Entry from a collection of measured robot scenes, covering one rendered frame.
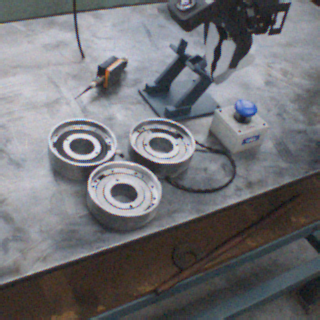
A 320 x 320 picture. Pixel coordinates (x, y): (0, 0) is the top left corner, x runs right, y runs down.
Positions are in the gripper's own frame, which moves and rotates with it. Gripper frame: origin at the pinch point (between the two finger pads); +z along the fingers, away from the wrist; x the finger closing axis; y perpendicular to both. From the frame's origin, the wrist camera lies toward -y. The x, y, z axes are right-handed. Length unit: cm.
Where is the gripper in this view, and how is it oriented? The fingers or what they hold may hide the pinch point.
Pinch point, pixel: (213, 76)
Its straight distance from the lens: 78.4
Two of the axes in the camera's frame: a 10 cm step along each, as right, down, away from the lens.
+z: -1.6, 7.6, 6.3
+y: 8.6, -2.1, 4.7
